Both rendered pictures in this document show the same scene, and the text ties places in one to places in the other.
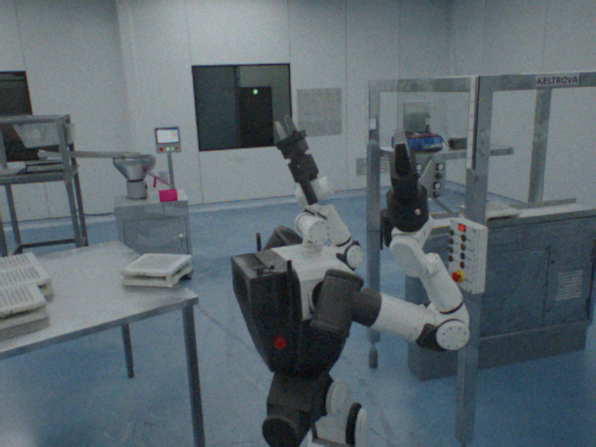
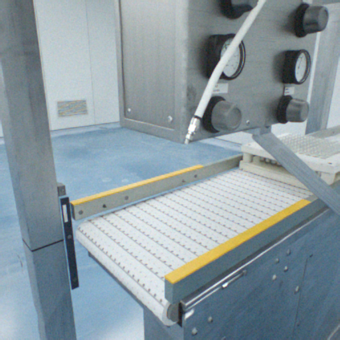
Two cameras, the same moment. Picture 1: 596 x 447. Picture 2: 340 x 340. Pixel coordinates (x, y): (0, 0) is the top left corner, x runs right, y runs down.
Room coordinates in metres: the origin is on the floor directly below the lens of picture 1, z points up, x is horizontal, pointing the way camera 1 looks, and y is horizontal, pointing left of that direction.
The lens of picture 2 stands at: (2.38, -0.44, 1.19)
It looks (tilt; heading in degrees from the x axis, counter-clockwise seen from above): 19 degrees down; 335
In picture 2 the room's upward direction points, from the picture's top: straight up
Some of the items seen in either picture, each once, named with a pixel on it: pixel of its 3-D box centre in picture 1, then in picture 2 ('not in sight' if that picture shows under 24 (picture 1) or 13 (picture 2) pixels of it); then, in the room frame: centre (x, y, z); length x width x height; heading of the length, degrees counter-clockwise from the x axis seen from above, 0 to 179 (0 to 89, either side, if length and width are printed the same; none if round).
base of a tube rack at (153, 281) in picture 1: (158, 274); not in sight; (2.32, 0.66, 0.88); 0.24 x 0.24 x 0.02; 78
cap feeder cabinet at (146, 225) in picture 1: (154, 237); not in sight; (4.71, 1.34, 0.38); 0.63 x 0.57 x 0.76; 106
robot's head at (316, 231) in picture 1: (312, 231); not in sight; (1.38, -0.04, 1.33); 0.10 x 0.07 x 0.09; 20
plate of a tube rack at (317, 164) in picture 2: (490, 209); (305, 149); (2.94, -1.11, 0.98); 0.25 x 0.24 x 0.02; 16
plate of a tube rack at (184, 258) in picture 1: (157, 264); not in sight; (2.32, 0.66, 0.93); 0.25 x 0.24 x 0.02; 168
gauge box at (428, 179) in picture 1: (421, 177); (225, 32); (2.69, -0.65, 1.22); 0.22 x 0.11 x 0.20; 105
